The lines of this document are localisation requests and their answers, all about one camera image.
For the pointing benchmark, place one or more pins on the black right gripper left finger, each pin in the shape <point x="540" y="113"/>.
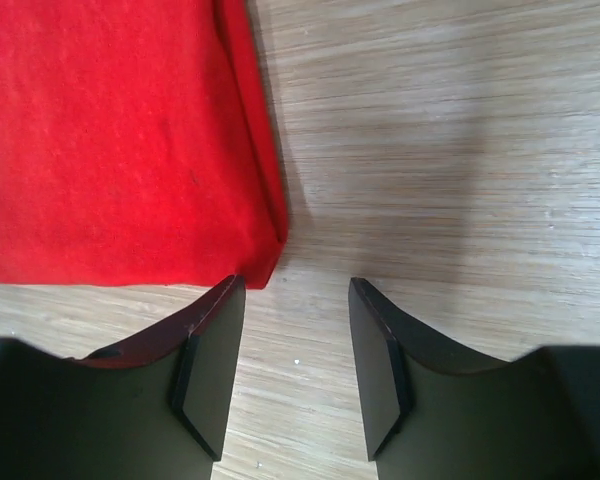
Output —
<point x="152" y="406"/>

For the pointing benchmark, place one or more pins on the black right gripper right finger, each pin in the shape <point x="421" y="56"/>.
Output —
<point x="433" y="408"/>

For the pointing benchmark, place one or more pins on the red t shirt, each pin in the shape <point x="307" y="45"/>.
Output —
<point x="135" y="145"/>

